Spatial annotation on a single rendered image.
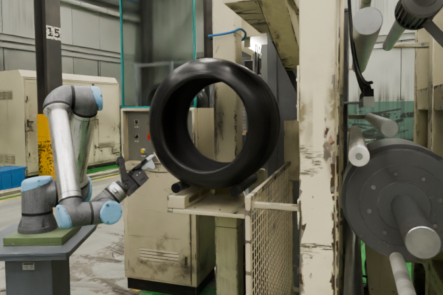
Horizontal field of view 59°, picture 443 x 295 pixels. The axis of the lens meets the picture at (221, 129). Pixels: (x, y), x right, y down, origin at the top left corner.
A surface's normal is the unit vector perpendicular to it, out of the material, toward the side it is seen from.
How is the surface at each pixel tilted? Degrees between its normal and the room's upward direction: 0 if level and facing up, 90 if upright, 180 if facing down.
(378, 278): 90
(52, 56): 90
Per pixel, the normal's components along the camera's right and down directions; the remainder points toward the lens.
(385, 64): -0.48, 0.05
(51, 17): 0.88, 0.01
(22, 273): 0.02, 0.05
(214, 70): -0.27, -0.13
